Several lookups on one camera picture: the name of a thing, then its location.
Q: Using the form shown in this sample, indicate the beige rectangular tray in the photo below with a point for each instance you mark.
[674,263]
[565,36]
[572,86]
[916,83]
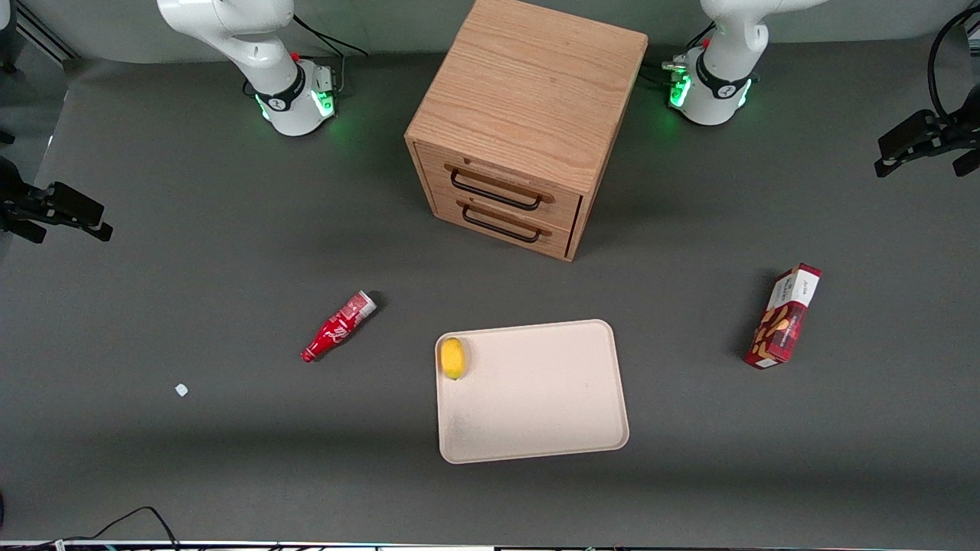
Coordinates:
[536,398]

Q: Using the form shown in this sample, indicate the red cookie box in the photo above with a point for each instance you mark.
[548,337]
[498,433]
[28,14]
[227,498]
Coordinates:
[781,321]

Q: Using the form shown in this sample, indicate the yellow lemon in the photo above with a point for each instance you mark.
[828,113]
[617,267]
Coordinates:
[453,358]

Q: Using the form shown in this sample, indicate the red cola bottle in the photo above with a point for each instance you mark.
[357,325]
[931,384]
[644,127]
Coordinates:
[337,327]

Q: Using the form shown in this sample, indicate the wooden two-drawer cabinet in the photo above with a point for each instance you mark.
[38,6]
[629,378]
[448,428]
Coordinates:
[528,84]

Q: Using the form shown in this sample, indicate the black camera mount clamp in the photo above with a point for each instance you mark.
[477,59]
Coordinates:
[69,205]
[919,134]

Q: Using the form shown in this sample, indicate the aluminium frame rail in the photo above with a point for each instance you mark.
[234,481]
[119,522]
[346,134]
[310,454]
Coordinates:
[46,34]

